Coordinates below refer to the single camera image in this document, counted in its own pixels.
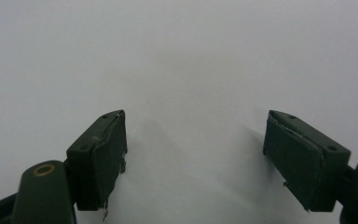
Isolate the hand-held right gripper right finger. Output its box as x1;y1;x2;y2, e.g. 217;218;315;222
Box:
262;109;352;213

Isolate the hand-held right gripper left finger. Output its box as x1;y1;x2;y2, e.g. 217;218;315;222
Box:
65;109;129;221

